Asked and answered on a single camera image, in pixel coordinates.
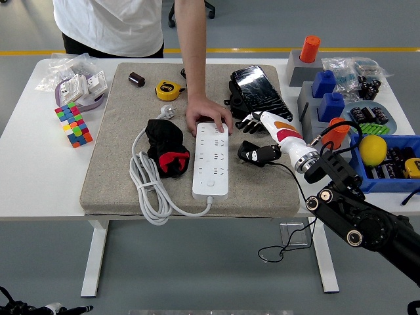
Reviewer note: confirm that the colourful puzzle cube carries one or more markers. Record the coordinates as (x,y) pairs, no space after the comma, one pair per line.
(73,126)

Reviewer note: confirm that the black plug adapter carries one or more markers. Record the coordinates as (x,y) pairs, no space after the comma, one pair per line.
(244,147)

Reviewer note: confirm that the loose black capacitors pile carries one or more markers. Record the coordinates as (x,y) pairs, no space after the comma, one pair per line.
(369,88)

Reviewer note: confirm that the black phone stand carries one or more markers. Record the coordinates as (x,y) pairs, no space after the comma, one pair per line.
(235,98)

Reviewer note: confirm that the silver floor socket plate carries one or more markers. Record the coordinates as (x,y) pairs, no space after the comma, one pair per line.
(293,234)

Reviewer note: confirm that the clear bag of white parts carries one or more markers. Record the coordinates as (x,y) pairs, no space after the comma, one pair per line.
(65,67)

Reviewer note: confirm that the black office chair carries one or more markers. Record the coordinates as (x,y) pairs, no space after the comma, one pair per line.
(171,19)

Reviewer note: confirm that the white table leg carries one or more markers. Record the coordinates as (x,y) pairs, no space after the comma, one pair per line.
(326,265)
(95,259)

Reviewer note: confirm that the black capacitors on plate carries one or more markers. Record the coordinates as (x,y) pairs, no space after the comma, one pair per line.
(369,115)

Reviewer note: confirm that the white wall socket panel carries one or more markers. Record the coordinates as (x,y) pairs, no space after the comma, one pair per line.
(73,88)
(96,82)

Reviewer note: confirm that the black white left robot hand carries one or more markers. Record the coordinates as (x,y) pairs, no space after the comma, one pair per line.
(54,308)

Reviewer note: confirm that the person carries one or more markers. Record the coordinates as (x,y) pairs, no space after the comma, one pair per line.
(111,23)

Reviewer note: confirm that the grey-brown mat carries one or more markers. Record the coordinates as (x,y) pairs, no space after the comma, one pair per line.
(249,190)

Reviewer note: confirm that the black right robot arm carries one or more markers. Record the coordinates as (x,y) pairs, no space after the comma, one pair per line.
(370,223)

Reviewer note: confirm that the person's left forearm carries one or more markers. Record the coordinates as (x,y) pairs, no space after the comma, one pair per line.
(193,49)

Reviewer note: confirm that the black robot body piece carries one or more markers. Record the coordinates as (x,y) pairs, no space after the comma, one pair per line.
(414,308)

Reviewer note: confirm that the dark brown cylinder capacitor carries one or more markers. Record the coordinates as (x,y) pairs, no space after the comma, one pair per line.
(136,80)

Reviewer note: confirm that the grey block with slots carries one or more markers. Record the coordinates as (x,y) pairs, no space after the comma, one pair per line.
(306,96)

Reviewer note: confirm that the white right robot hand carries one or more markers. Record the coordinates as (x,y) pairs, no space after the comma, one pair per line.
(285,136)

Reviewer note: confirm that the yellow lemon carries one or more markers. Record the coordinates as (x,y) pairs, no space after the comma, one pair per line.
(372,149)

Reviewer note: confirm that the yellow tape measure in bin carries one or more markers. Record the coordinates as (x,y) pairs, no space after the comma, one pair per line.
(413,168)

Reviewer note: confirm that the clear bag of small components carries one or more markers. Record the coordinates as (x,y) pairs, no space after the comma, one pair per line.
(343,72)

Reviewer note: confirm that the black and red cloth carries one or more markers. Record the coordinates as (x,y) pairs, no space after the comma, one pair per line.
(164,138)

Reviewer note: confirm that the person's left hand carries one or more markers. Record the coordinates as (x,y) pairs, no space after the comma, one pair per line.
(206,110)

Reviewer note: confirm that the white power strip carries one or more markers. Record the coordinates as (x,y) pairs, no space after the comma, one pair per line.
(210,174)

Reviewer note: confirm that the black capacitors in bin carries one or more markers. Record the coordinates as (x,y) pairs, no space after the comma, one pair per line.
(392,164)

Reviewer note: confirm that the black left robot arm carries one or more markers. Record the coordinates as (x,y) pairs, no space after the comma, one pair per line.
(13,308)

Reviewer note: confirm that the blue-grey plate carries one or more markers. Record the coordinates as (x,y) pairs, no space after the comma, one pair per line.
(392,123)

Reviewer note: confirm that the green small parts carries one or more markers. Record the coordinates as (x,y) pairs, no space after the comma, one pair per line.
(374,129)

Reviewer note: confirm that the blue plastic bin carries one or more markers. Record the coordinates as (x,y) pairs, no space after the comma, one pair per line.
(384,185)

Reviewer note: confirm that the blue block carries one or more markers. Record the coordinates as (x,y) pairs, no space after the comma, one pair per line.
(324,83)
(332,105)

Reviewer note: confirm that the orange cylinder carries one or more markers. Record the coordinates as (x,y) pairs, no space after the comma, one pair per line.
(310,49)
(338,133)

